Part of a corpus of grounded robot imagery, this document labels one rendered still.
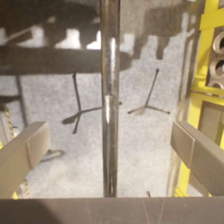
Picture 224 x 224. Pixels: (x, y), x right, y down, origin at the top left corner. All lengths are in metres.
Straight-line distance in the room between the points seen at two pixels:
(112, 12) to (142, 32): 1.05
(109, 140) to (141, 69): 1.04
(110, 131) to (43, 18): 0.93
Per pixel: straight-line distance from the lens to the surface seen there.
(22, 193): 0.99
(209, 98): 1.47
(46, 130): 0.17
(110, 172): 0.27
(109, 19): 0.22
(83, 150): 1.26
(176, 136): 0.16
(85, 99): 1.12
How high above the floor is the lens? 1.07
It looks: 63 degrees down
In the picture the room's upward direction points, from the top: 128 degrees clockwise
